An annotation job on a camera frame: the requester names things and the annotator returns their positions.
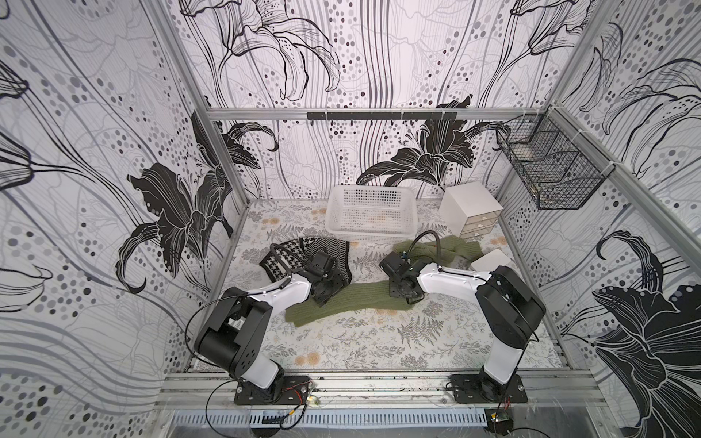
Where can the black wire wall basket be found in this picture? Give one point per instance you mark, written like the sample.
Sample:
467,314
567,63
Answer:
551,161

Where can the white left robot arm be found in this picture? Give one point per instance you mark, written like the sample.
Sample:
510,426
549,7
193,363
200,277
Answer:
232,336

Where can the white mini drawer cabinet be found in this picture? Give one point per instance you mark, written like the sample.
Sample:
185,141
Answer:
469,210

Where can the white rectangular box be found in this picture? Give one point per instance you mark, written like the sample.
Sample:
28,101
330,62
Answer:
491,261

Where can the white slotted cable duct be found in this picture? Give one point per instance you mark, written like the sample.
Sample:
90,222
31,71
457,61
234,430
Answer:
337,418

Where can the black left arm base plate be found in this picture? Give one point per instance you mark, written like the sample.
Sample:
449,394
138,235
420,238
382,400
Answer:
286,389

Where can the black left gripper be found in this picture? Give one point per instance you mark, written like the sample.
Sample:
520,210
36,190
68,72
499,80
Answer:
340,283

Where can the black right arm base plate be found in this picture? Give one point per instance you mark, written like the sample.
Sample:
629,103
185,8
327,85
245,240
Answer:
480,388

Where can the green knitted scarf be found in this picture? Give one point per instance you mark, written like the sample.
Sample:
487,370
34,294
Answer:
375,295

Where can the white plastic laundry basket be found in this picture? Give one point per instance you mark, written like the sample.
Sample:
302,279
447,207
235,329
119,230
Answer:
371,214

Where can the black white patterned scarf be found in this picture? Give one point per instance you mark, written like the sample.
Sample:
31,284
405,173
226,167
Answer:
298,251

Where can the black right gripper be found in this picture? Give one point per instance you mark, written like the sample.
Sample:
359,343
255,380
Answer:
400,285

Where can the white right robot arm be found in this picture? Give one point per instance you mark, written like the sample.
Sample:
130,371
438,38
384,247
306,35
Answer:
512,310

